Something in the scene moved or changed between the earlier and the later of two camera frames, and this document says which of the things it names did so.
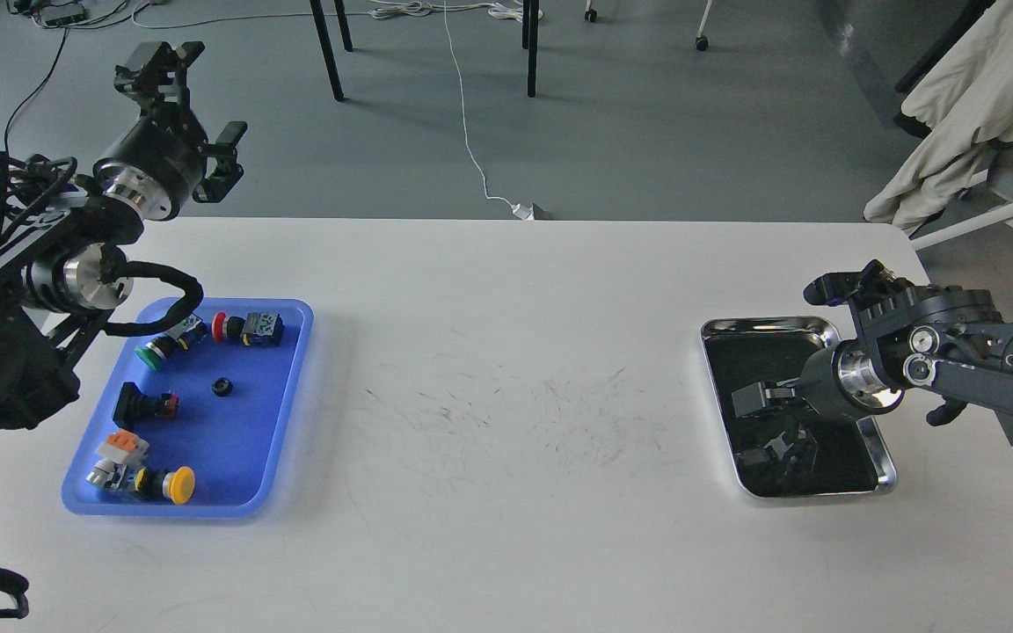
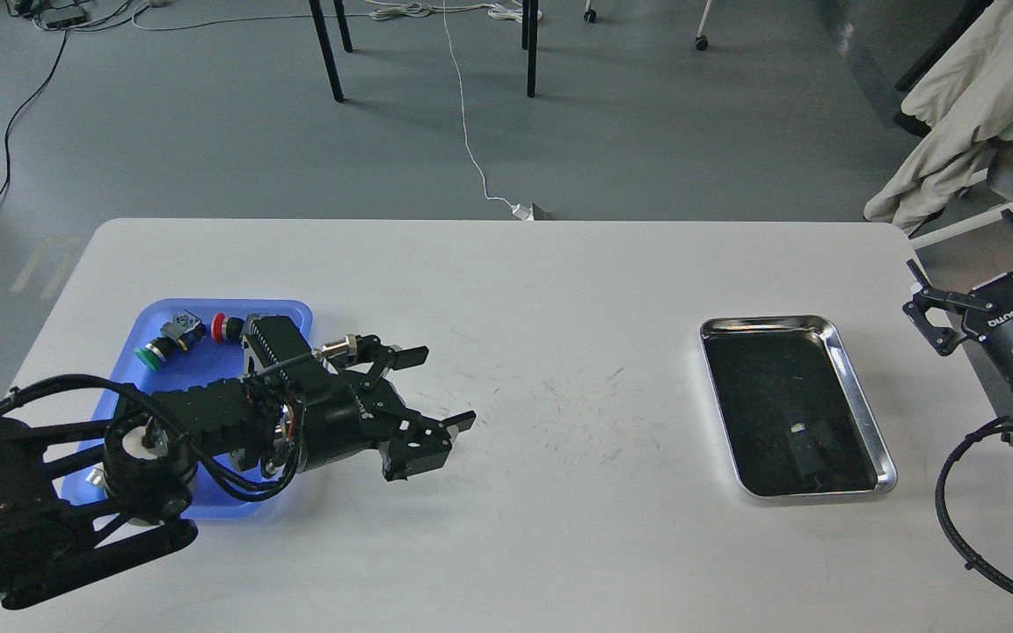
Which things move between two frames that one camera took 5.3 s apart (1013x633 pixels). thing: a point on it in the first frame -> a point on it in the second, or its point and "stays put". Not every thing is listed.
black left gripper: [157, 165] -> [350, 413]
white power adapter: [522, 212] stays put
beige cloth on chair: [978, 96] stays put
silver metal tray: [785, 450] stays put
